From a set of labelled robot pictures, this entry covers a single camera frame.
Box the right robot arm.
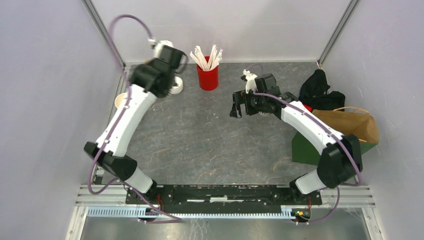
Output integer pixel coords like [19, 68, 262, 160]
[229, 69, 362, 204]

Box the brown paper bag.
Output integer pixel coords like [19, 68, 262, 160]
[312, 106, 380, 144]

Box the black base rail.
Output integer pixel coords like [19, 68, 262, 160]
[144, 184, 323, 214]

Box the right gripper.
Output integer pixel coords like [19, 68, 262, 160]
[229, 87, 268, 118]

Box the stack of paper cups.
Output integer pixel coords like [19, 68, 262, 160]
[114, 92, 127, 109]

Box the stack of white lids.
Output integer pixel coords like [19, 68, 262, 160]
[170, 76, 184, 95]

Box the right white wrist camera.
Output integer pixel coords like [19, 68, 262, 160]
[240, 69, 257, 93]

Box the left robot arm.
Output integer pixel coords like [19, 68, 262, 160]
[83, 45, 188, 204]

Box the black paper coffee cup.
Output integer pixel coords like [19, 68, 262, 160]
[258, 111, 270, 116]

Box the white cable duct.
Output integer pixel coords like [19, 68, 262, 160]
[87, 206, 295, 220]

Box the black cloth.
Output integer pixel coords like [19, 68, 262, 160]
[298, 69, 346, 111]

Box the bundle of wrapped straws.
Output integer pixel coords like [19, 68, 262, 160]
[189, 44, 223, 72]

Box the red tag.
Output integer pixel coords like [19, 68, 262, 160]
[303, 104, 313, 113]

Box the green box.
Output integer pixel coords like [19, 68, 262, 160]
[291, 131, 374, 167]

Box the red straw holder cup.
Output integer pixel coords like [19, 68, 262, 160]
[196, 64, 219, 91]

